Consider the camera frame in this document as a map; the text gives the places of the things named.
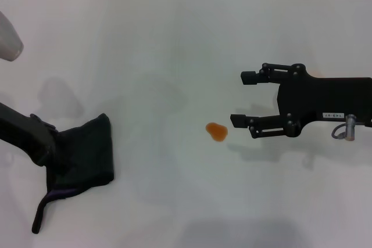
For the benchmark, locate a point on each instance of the dark blue rag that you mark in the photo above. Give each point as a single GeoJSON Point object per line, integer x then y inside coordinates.
{"type": "Point", "coordinates": [87, 155]}

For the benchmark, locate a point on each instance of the white paper cup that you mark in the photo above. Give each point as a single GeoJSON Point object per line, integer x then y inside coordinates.
{"type": "Point", "coordinates": [317, 74]}

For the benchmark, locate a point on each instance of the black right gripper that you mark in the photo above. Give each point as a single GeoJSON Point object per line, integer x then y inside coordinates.
{"type": "Point", "coordinates": [325, 100]}

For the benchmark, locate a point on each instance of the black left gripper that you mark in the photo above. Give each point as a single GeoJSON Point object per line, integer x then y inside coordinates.
{"type": "Point", "coordinates": [26, 137]}

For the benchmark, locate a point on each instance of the orange liquid stain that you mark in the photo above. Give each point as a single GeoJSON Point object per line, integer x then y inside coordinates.
{"type": "Point", "coordinates": [216, 132]}

